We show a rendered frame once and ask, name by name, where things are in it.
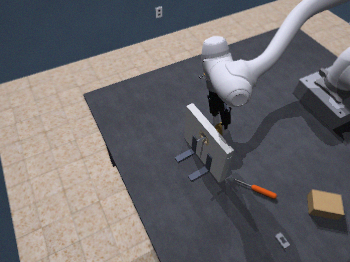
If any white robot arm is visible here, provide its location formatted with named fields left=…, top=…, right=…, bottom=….
left=202, top=0, right=350, bottom=107

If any tan cardboard box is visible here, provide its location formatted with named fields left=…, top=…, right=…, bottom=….
left=307, top=190, right=344, bottom=220

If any yellow door knob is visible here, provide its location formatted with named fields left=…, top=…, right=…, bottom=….
left=199, top=122, right=223, bottom=141

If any orange screwdriver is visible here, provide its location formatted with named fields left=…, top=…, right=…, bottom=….
left=238, top=180, right=277, bottom=199

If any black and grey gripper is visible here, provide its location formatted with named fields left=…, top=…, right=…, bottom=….
left=207, top=91, right=231, bottom=135

